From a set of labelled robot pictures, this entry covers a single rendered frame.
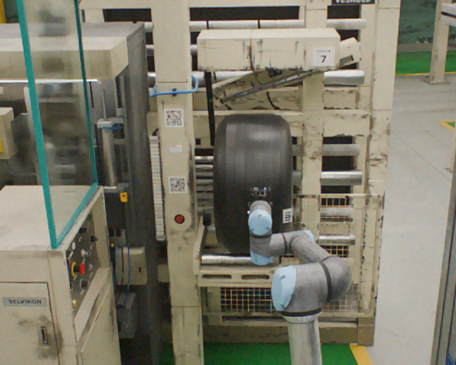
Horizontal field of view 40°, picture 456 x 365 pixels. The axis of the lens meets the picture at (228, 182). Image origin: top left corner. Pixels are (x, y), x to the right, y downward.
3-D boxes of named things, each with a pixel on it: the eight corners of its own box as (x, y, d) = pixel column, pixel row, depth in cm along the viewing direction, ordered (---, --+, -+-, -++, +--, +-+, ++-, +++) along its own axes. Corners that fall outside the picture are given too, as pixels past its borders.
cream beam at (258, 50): (197, 73, 274) (196, 38, 268) (203, 61, 297) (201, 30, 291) (339, 71, 270) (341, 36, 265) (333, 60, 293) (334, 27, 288)
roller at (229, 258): (199, 251, 271) (200, 255, 275) (198, 261, 269) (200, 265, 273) (281, 252, 269) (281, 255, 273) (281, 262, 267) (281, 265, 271)
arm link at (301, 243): (368, 263, 176) (307, 221, 223) (331, 269, 173) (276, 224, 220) (369, 303, 178) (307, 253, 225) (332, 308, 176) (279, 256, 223)
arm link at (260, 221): (248, 238, 209) (247, 214, 207) (249, 227, 220) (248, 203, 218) (272, 237, 209) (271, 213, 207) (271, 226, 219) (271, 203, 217)
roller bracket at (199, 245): (192, 275, 269) (192, 255, 265) (201, 233, 306) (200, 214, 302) (200, 275, 268) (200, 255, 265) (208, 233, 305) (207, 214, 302)
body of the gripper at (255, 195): (271, 186, 233) (271, 196, 221) (270, 208, 235) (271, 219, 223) (250, 186, 233) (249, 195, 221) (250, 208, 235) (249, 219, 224)
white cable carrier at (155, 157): (156, 240, 277) (149, 136, 259) (158, 235, 282) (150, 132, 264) (166, 240, 277) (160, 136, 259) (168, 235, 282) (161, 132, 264)
